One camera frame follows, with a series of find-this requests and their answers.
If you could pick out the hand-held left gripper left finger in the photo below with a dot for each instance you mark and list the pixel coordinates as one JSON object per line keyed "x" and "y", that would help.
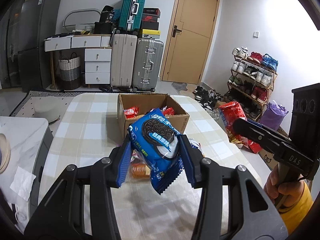
{"x": 123, "y": 166}

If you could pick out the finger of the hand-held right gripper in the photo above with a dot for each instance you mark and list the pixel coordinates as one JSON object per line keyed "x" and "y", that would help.
{"x": 252, "y": 135}
{"x": 255, "y": 124}

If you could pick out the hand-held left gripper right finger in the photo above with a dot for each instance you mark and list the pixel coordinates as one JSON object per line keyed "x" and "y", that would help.
{"x": 187, "y": 161}

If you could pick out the orange bread packet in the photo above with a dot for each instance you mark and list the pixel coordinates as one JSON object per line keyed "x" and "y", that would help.
{"x": 140, "y": 170}

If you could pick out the large red snack packet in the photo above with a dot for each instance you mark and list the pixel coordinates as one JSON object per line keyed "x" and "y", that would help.
{"x": 231, "y": 117}

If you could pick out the brown cardboard box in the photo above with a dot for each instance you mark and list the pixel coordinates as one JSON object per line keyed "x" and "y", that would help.
{"x": 180, "y": 122}

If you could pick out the blue cookie packet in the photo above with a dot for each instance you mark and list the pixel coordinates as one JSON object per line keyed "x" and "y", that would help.
{"x": 155, "y": 135}

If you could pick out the small red snack packet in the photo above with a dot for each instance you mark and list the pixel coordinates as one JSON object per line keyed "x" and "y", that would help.
{"x": 168, "y": 111}

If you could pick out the red cookie packet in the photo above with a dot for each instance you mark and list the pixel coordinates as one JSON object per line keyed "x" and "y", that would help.
{"x": 131, "y": 112}

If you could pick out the person's right hand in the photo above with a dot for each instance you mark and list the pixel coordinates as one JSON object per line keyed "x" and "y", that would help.
{"x": 271, "y": 182}

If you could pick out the purple bag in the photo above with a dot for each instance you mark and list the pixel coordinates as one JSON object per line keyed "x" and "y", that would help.
{"x": 273, "y": 116}

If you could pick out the printed cardboard carton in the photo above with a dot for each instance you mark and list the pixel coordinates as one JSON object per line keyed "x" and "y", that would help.
{"x": 270, "y": 160}

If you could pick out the wooden shoe rack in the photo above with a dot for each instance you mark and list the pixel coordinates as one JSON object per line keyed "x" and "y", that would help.
{"x": 273, "y": 80}

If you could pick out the rows of assorted shoes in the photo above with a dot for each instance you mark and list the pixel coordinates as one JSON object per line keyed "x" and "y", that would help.
{"x": 252, "y": 75}

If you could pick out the checkered tablecloth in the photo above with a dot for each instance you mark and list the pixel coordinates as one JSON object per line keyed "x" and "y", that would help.
{"x": 87, "y": 130}

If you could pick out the scattered sneakers group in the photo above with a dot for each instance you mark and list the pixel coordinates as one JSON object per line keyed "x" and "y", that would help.
{"x": 207, "y": 96}

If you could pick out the grey door mat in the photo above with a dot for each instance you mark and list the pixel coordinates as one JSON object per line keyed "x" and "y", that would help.
{"x": 180, "y": 86}

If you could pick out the grey round stool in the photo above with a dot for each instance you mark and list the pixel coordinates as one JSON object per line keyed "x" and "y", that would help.
{"x": 46, "y": 111}

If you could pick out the wooden door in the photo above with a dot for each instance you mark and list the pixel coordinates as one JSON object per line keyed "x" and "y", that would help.
{"x": 192, "y": 50}

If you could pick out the marble side table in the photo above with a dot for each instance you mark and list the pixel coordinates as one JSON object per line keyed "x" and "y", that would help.
{"x": 22, "y": 150}

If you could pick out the white paper napkin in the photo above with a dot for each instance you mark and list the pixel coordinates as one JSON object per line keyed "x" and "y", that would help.
{"x": 22, "y": 183}

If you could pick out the beige suitcase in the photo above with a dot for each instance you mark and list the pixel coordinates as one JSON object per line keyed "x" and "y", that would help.
{"x": 122, "y": 62}

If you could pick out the silver suitcase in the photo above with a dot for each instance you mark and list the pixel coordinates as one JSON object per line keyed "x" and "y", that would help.
{"x": 147, "y": 65}

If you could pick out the white drawer desk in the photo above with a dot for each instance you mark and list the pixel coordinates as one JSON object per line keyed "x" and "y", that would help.
{"x": 97, "y": 65}

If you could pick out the woven laundry basket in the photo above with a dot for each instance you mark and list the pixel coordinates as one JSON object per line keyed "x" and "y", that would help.
{"x": 69, "y": 72}

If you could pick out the patterned rug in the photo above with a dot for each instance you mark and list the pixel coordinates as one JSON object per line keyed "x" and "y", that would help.
{"x": 22, "y": 105}

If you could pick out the beige plate stack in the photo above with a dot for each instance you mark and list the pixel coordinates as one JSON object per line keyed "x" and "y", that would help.
{"x": 4, "y": 152}

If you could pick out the yellow shoe box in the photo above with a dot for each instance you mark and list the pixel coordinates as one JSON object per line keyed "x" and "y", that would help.
{"x": 149, "y": 33}

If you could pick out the red black shoe box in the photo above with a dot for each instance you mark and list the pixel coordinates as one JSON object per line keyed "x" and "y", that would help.
{"x": 150, "y": 18}

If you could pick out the grey refrigerator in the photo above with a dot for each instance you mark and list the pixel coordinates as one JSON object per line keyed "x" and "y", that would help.
{"x": 37, "y": 42}

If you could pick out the black paper bag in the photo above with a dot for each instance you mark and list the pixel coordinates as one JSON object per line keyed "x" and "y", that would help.
{"x": 107, "y": 15}

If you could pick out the oval mirror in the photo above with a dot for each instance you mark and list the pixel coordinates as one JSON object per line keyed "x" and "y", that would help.
{"x": 77, "y": 20}

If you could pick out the teal suitcase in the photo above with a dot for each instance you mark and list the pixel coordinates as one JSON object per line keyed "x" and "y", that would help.
{"x": 131, "y": 10}

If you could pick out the dark wardrobe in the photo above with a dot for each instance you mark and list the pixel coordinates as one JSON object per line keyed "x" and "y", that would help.
{"x": 10, "y": 42}

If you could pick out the white light switch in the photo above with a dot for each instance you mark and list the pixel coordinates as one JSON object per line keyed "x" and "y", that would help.
{"x": 256, "y": 34}

